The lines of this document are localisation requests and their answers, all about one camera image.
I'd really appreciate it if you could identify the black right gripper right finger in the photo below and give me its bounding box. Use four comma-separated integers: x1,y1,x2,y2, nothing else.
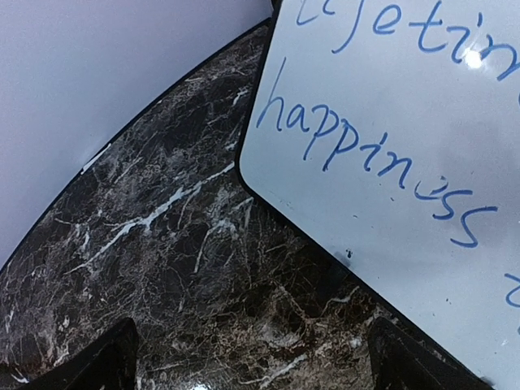
370,318,492,390

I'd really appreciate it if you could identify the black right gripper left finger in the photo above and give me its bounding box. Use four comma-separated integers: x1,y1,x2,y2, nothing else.
24,318,139,390

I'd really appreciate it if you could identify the white whiteboard black frame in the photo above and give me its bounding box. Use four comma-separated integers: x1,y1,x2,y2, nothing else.
236,1,519,389

